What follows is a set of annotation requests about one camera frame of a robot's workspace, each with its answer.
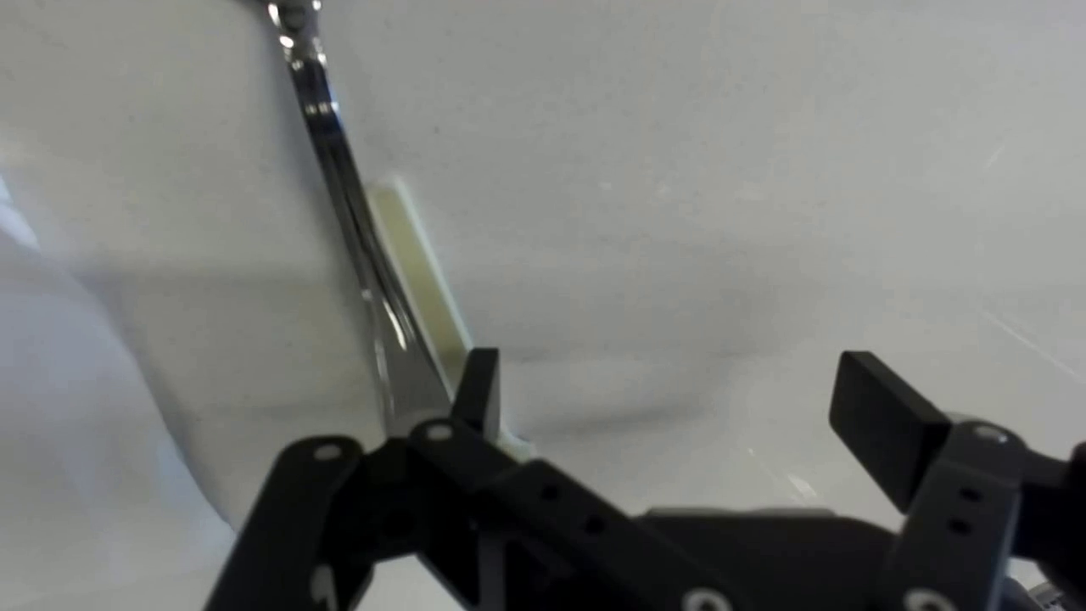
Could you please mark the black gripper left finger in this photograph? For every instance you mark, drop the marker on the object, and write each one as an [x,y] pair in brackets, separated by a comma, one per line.
[529,496]

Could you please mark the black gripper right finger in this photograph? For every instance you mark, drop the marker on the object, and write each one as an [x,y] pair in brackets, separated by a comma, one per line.
[973,510]

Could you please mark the cream plastic knife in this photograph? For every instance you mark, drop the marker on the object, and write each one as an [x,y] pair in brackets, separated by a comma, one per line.
[422,274]

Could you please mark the metal spoon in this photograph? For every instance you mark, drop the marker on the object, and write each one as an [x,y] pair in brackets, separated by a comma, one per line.
[338,171]

